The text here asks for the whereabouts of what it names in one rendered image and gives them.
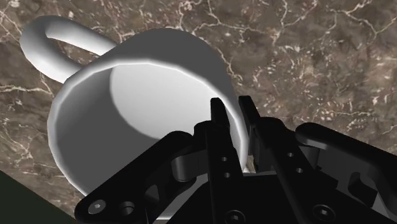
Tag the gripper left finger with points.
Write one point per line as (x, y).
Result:
(220, 161)

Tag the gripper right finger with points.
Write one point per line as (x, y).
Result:
(279, 149)

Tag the white mug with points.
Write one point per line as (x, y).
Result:
(130, 105)

